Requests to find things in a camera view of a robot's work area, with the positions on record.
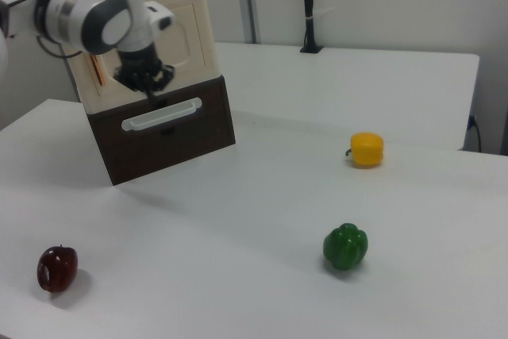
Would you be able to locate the white drawer handle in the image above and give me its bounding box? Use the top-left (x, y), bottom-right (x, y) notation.
top-left (121, 97), bottom-right (204, 133)

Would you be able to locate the green toy bell pepper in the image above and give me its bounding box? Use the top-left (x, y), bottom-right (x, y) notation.
top-left (321, 222), bottom-right (369, 272)

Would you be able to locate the cream toy cabinet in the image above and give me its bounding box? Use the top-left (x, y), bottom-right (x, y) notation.
top-left (62, 0), bottom-right (224, 116)

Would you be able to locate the yellow toy bell pepper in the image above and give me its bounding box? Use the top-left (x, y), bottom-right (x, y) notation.
top-left (344, 131), bottom-right (385, 169)

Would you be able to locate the black pole with clamp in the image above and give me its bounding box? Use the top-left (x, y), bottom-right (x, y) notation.
top-left (298, 0), bottom-right (325, 56)

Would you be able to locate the dark brown drawer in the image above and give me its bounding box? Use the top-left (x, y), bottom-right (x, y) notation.
top-left (86, 75), bottom-right (237, 187)

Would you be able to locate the black wall cable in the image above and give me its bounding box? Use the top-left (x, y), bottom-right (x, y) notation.
top-left (468, 114), bottom-right (483, 153)

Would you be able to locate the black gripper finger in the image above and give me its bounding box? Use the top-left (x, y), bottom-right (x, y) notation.
top-left (130, 72), bottom-right (164, 109)
top-left (157, 63), bottom-right (177, 91)

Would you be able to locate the dark red toy apple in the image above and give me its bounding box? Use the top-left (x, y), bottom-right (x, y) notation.
top-left (37, 245), bottom-right (79, 293)

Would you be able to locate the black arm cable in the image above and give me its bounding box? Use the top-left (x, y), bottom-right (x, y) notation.
top-left (35, 34), bottom-right (83, 60)

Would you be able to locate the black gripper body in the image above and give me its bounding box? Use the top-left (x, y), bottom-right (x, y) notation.
top-left (117, 42), bottom-right (164, 83)

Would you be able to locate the cream cabinet door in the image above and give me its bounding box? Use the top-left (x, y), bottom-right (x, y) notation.
top-left (90, 0), bottom-right (211, 96)

